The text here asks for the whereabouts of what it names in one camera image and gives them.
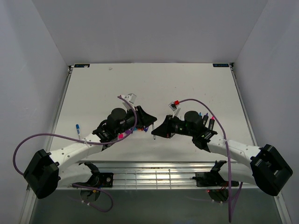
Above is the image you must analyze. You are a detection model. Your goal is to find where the left blue corner label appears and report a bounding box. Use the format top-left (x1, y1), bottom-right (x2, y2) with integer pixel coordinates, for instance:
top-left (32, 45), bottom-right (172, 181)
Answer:
top-left (74, 64), bottom-right (90, 68)

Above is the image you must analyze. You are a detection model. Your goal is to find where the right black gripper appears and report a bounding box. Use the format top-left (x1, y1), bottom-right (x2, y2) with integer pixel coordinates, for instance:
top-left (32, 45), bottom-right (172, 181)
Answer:
top-left (151, 115), bottom-right (195, 139)

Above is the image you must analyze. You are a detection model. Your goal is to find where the pink capped black highlighter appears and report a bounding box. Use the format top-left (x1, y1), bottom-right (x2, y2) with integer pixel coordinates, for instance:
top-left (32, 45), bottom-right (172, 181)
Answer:
top-left (208, 116), bottom-right (215, 130)

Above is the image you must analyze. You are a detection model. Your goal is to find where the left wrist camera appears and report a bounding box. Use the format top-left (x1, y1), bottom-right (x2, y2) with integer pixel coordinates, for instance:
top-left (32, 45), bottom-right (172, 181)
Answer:
top-left (122, 93), bottom-right (136, 110)

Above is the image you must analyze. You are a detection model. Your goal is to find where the right blue corner label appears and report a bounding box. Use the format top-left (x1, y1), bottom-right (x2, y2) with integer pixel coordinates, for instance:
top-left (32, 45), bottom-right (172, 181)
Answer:
top-left (213, 63), bottom-right (229, 68)

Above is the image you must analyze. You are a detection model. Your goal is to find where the blue corner label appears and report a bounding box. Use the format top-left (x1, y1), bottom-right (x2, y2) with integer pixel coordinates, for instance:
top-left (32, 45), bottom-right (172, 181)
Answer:
top-left (74, 64), bottom-right (90, 68)
top-left (213, 63), bottom-right (229, 68)

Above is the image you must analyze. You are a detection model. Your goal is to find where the large blue capped marker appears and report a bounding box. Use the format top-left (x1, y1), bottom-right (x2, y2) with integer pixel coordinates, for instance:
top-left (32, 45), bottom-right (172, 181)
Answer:
top-left (76, 124), bottom-right (81, 140)

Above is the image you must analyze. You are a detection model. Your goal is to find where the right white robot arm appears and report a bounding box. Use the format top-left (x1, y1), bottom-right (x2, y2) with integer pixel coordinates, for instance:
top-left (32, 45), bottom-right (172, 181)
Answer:
top-left (151, 111), bottom-right (293, 196)

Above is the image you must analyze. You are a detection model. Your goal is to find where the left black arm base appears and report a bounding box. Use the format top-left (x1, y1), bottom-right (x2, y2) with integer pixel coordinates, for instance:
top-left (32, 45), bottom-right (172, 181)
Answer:
top-left (74, 162), bottom-right (114, 188)

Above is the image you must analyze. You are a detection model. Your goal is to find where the aluminium frame rail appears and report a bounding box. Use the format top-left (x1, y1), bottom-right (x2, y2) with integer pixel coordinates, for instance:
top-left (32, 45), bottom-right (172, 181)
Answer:
top-left (57, 161), bottom-right (259, 190)

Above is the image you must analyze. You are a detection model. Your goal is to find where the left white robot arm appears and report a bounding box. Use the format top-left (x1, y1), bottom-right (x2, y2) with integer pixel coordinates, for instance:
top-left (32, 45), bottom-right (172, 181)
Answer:
top-left (23, 106), bottom-right (157, 199)

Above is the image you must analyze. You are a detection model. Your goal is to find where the purple cable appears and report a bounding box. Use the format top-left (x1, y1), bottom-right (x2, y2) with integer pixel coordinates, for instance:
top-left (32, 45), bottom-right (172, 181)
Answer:
top-left (12, 94), bottom-right (137, 212)
top-left (178, 98), bottom-right (243, 222)

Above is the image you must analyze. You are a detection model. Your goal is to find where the purple capped black highlighter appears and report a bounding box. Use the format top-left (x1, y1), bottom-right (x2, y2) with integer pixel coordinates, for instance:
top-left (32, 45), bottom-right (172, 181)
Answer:
top-left (203, 113), bottom-right (209, 126)

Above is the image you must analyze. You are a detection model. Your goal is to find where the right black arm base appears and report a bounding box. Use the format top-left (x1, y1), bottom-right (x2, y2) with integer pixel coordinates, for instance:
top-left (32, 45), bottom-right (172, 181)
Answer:
top-left (192, 161), bottom-right (228, 187)

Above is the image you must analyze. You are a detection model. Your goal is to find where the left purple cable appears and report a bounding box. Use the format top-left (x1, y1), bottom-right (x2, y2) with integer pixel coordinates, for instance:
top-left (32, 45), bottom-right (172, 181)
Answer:
top-left (12, 94), bottom-right (137, 212)

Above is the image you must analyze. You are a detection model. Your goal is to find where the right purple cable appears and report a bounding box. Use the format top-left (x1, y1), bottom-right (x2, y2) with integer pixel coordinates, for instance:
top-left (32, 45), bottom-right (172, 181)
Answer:
top-left (178, 98), bottom-right (243, 222)

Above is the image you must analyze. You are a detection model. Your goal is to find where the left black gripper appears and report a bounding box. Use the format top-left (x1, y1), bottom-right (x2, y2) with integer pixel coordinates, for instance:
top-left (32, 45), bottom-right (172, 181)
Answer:
top-left (116, 105), bottom-right (157, 136)

